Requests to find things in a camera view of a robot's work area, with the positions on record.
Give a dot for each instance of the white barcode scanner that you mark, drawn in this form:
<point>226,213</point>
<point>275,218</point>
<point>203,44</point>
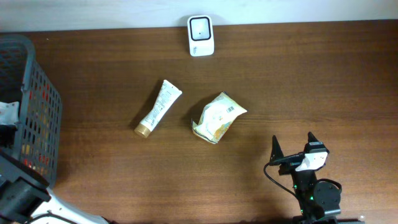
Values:
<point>200,36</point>

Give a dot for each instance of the white tube gold cap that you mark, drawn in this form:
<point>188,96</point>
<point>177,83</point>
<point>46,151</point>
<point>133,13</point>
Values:
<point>168,94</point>

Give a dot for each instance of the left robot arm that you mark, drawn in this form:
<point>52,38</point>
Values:
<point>27,198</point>

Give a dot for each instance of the dark grey mesh basket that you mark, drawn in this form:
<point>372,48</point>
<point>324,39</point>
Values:
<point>35,137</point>

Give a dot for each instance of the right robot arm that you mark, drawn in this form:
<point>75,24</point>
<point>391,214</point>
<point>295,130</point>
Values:
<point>318,199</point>

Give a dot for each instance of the yellow white snack bag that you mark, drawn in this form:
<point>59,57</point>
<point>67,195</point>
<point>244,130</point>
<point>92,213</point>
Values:
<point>217,117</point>

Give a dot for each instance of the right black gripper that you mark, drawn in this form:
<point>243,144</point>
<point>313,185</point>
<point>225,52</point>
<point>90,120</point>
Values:
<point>292,159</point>

